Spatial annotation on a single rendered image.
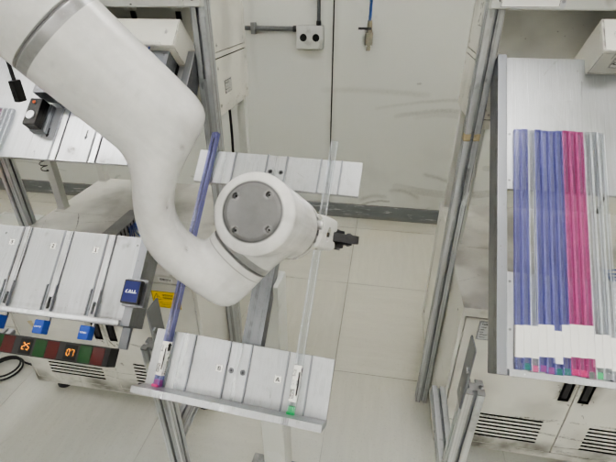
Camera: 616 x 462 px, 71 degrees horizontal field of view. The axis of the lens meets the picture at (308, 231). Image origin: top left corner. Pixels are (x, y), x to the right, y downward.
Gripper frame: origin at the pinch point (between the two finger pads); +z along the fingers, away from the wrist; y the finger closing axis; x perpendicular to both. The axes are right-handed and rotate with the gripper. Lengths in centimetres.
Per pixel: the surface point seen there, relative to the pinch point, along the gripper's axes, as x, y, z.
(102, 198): -10, 102, 80
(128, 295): 16.3, 39.6, 11.6
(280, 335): 20.9, 8.1, 20.6
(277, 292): 11.3, 8.2, 13.8
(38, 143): -17, 79, 22
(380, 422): 58, -16, 90
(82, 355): 31, 49, 13
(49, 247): 9, 66, 17
